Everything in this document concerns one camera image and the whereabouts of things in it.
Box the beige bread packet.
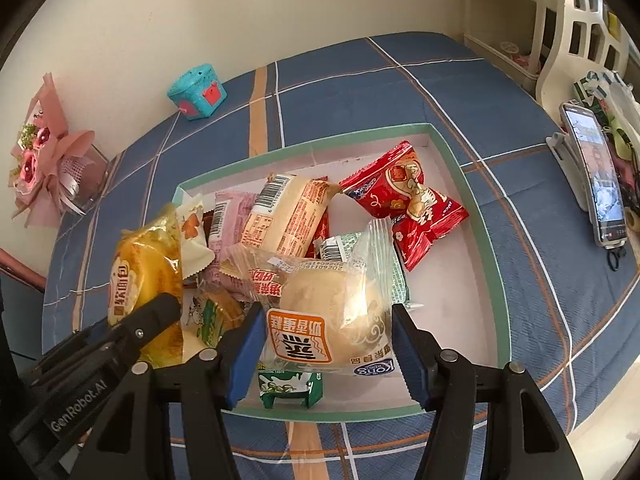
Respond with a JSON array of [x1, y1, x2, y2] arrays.
[[242, 173, 343, 259]]

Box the white phone stand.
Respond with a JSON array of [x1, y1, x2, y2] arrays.
[[545, 131, 593, 213]]

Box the red crinkled snack packet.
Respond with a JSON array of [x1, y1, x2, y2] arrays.
[[392, 190, 470, 273], [339, 140, 431, 218]]

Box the smartphone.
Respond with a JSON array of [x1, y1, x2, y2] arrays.
[[559, 102, 628, 250]]

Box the white plastic chair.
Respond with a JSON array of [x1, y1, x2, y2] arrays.
[[532, 0, 640, 106]]

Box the mint rimmed cardboard tray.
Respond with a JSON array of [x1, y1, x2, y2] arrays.
[[172, 122, 512, 418]]

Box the yellow bread packet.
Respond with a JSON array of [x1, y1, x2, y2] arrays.
[[109, 205, 186, 368]]

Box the green white biscuit packet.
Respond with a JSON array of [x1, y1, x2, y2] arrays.
[[256, 364, 325, 411]]

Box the pink paper flower bouquet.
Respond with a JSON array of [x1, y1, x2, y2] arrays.
[[7, 72, 111, 228]]

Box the cream white pastry packet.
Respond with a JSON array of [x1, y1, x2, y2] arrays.
[[172, 195, 216, 281]]

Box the teal toy chest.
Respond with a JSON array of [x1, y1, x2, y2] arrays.
[[166, 62, 227, 122]]

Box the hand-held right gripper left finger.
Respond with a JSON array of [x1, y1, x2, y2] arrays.
[[82, 302, 267, 480]]

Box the pink wafer packet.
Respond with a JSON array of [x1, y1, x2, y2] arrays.
[[202, 191, 263, 293]]

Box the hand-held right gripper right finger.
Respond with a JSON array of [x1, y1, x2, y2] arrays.
[[391, 304, 571, 480]]

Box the mint green snack packet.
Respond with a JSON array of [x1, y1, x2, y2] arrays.
[[314, 230, 426, 311]]

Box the pink board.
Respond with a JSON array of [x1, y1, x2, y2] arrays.
[[0, 247, 51, 291]]

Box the clear packet white steamed cake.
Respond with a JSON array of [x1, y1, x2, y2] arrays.
[[220, 219, 401, 378]]

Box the red patterned packet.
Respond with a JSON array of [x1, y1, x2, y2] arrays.
[[312, 209, 332, 258]]

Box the blue plaid bedsheet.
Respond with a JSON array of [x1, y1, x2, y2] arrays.
[[42, 31, 640, 480]]

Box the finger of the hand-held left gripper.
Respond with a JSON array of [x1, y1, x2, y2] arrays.
[[107, 292, 181, 363]]

